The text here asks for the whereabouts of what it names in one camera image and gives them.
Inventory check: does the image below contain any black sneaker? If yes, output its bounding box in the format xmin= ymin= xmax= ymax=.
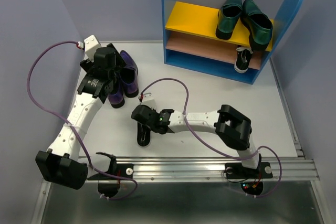
xmin=234 ymin=45 xmax=253 ymax=73
xmin=136 ymin=123 xmax=151 ymax=148

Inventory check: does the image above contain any purple loafer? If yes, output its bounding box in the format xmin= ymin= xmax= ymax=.
xmin=108 ymin=82 xmax=125 ymax=109
xmin=119 ymin=50 xmax=139 ymax=98

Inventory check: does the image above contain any blue and yellow shoe shelf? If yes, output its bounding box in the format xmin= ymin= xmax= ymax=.
xmin=162 ymin=0 xmax=303 ymax=84

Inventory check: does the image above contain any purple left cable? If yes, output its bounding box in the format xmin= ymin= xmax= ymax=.
xmin=26 ymin=40 xmax=138 ymax=200

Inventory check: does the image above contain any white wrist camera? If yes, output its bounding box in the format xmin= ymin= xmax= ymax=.
xmin=83 ymin=35 xmax=101 ymax=61
xmin=140 ymin=92 xmax=156 ymax=110

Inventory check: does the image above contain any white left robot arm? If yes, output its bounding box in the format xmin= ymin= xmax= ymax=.
xmin=35 ymin=43 xmax=126 ymax=190

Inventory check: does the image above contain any green loafer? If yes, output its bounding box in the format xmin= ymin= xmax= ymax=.
xmin=240 ymin=0 xmax=273 ymax=51
xmin=215 ymin=0 xmax=242 ymax=40

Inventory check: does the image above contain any purple cable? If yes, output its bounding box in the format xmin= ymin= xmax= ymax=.
xmin=26 ymin=40 xmax=138 ymax=200
xmin=139 ymin=78 xmax=283 ymax=199

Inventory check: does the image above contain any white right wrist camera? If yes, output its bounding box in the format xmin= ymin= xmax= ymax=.
xmin=140 ymin=92 xmax=156 ymax=110

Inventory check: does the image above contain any aluminium mounting rail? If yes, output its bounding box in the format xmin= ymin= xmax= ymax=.
xmin=41 ymin=157 xmax=321 ymax=183

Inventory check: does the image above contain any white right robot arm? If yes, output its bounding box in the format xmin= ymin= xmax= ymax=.
xmin=131 ymin=104 xmax=273 ymax=180

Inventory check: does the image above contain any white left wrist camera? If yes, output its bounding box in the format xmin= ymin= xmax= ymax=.
xmin=83 ymin=35 xmax=101 ymax=61

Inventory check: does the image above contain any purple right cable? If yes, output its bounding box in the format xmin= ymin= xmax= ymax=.
xmin=139 ymin=78 xmax=283 ymax=199

